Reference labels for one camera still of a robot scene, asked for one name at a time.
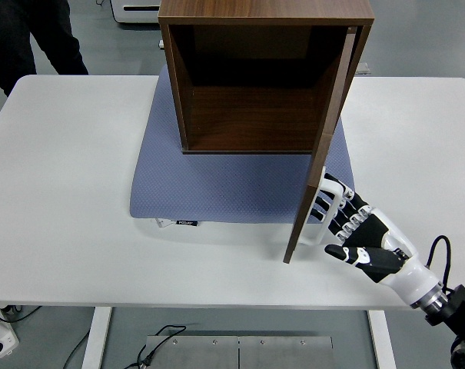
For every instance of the grey metal plate with screws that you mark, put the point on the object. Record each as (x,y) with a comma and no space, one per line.
(193,353)
(286,353)

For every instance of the person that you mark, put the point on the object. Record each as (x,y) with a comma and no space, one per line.
(9,38)

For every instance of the small grey floor object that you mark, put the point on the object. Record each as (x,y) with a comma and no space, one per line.
(363,68)

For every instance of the brown wooden cabinet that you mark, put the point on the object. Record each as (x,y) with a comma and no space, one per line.
(255,9)

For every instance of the white table leg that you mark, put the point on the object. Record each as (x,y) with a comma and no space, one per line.
(95,338)
(382,342)

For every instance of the white mat tag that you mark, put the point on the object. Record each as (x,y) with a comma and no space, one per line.
(163,223)

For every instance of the brown wooden cabinet door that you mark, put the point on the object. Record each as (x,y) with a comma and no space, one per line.
(324,153)

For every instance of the small white floor object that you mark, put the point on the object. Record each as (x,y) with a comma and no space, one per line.
(160,44)

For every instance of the white power strip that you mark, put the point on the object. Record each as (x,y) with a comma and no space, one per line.
(3,342)

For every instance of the blue-grey textured mat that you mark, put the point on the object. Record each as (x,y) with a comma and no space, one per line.
(216,184)

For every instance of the black mat label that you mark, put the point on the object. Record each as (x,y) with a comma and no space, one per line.
(186,223)

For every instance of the white floor appliance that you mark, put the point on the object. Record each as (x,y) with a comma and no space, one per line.
(136,15)

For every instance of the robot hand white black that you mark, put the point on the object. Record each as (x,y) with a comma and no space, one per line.
(405,269)

